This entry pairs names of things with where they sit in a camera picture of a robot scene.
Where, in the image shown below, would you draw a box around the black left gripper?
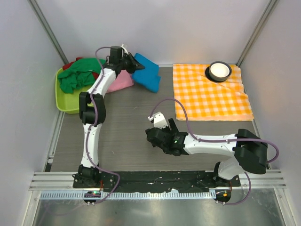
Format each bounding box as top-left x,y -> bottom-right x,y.
119,53 -> 144,74

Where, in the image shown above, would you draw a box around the blue t shirt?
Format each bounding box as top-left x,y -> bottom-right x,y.
132,53 -> 161,93

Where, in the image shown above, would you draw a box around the orange checkered cloth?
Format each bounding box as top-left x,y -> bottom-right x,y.
173,64 -> 253,121

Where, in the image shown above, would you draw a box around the black white bowl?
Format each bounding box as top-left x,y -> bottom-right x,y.
205,61 -> 232,82

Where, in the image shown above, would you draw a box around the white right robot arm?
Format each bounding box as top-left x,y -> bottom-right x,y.
145,113 -> 268,188

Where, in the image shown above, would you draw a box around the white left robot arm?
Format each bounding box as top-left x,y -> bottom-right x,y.
72,46 -> 145,188

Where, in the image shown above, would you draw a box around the folded pink t shirt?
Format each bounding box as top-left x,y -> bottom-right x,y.
107,70 -> 134,93

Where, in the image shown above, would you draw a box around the green t shirt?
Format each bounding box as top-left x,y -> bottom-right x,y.
57,57 -> 101,94

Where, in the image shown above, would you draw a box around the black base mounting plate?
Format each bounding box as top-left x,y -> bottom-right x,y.
72,170 -> 241,193

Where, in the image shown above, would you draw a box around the red t shirt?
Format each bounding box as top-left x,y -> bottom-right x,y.
60,57 -> 101,82

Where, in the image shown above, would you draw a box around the lime green plastic basin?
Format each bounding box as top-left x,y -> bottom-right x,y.
55,68 -> 91,114

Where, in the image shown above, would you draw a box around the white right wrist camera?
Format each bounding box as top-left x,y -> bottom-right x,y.
148,112 -> 168,129

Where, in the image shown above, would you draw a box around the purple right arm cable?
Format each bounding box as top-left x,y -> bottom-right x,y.
148,97 -> 280,206

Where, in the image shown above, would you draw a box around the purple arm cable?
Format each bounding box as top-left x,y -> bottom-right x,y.
84,46 -> 121,205
148,97 -> 280,206

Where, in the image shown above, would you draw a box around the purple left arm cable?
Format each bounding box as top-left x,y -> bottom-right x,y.
84,46 -> 121,205

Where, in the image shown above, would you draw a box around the white slotted cable duct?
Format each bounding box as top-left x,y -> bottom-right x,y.
40,190 -> 216,200

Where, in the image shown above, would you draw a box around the aluminium frame rail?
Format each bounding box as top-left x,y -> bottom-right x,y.
29,171 -> 79,191

